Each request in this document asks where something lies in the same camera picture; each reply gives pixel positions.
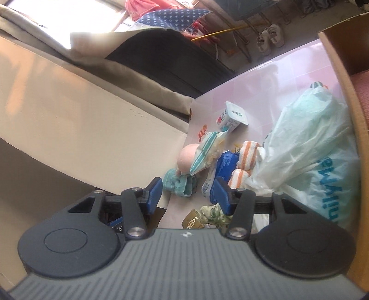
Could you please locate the orange striped towel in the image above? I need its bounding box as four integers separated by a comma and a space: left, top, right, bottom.
228, 140, 266, 191

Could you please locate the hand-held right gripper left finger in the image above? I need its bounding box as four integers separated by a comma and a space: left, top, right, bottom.
67, 177, 163, 240

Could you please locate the pink towel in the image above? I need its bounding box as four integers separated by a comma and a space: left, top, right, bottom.
350, 72, 369, 122

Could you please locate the blue star-print cloth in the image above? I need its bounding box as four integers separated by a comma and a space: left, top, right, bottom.
127, 9, 214, 32

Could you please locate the teal towel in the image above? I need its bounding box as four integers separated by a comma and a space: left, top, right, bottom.
163, 168, 198, 198

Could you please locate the pink printed tablecloth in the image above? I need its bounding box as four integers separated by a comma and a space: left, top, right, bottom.
157, 37, 351, 231

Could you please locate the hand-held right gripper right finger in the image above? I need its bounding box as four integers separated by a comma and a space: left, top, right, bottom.
214, 177, 304, 240

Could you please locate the white and green plastic bag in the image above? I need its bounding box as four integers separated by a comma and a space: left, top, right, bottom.
245, 81, 361, 231

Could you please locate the gold tissue pack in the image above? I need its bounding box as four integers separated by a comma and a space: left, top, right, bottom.
182, 209, 206, 230

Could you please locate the pink hanging cloth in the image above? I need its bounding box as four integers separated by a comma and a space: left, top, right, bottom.
125, 0, 181, 22

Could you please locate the white shoe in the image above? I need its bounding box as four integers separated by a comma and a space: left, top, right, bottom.
256, 29, 273, 52
267, 24, 286, 48

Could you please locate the pink plush toy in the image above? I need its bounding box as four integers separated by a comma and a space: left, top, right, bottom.
177, 143, 202, 176

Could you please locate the yellow stick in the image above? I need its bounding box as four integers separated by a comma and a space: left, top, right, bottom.
191, 23, 251, 42

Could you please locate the teal striped white packet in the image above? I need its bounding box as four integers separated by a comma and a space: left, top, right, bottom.
189, 131, 228, 175

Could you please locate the dark chair cushion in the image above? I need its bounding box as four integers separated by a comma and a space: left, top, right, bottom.
105, 29, 235, 96

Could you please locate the green floral scrunchie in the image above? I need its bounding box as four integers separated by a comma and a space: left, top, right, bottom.
200, 203, 232, 230

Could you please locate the blue wet wipes pack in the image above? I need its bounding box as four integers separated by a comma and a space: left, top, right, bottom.
202, 150, 240, 202

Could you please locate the red floral cloth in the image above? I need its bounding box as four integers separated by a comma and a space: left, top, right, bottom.
183, 21, 209, 39

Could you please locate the cardboard box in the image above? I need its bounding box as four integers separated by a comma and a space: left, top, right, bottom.
318, 13, 369, 289

